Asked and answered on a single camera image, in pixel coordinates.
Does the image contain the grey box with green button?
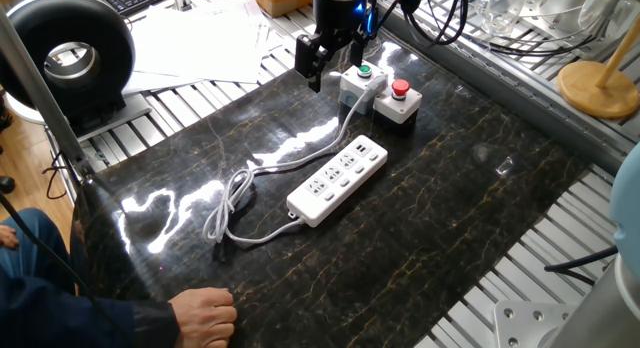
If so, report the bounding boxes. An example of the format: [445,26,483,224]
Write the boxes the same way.
[338,62,389,115]

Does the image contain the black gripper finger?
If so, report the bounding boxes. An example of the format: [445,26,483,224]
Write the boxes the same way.
[349,35,371,69]
[293,33,335,94]

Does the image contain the person's blue jeans leg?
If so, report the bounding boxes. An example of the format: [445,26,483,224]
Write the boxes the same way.
[0,207,76,294]

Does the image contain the white box with red button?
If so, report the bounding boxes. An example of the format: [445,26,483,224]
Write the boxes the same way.
[372,78,424,137]

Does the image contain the white power cord with plug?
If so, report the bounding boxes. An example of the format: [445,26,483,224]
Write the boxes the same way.
[202,73,390,247]

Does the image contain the black round ring lamp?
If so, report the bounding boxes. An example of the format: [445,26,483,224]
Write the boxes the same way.
[0,0,137,125]

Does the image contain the aluminium frame pole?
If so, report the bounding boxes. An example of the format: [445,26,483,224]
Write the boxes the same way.
[0,7,95,178]

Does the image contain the white paper sheets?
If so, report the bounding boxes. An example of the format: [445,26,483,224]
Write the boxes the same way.
[122,0,282,97]

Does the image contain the grey lamp base plate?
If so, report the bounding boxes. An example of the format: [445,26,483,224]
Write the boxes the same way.
[74,92,154,142]

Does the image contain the white power strip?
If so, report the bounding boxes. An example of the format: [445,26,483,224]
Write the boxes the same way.
[285,134,389,228]

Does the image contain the thin black cable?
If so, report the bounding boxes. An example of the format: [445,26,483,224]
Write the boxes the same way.
[0,191,132,348]

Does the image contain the right forearm navy sleeve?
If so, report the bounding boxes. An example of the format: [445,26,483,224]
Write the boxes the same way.
[0,272,181,348]

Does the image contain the wooden round base stand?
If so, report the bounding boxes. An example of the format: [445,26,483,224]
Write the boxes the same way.
[556,30,640,121]

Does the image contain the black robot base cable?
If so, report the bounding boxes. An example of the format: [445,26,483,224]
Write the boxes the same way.
[543,245,620,288]

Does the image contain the clear plastic container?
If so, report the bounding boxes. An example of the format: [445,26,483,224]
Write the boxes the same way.
[473,0,532,38]
[577,0,640,39]

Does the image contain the black cables behind beam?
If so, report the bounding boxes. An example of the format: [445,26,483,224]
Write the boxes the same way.
[487,31,604,58]

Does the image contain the person's right hand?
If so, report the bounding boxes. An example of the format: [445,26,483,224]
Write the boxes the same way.
[167,286,239,348]

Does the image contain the black gripper cable bundle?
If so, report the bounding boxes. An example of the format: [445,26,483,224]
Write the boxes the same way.
[374,0,470,47]

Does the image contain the brown cardboard box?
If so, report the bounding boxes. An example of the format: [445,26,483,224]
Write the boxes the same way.
[249,0,315,18]

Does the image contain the silver robot mount plate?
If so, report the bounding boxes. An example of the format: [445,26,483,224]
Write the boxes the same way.
[493,300,577,348]

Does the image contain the person's left hand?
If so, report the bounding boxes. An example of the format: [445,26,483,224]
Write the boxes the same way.
[0,225,20,250]

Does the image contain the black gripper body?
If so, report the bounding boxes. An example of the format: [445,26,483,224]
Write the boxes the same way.
[310,0,375,47]

